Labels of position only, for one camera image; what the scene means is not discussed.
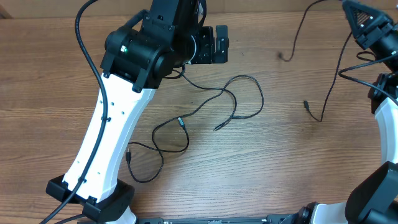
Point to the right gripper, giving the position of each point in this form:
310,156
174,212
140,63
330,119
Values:
360,28

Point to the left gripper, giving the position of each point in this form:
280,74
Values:
206,55

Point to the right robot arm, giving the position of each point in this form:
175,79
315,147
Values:
374,200

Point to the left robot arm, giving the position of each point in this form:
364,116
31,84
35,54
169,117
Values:
138,56

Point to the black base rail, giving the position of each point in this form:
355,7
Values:
211,221

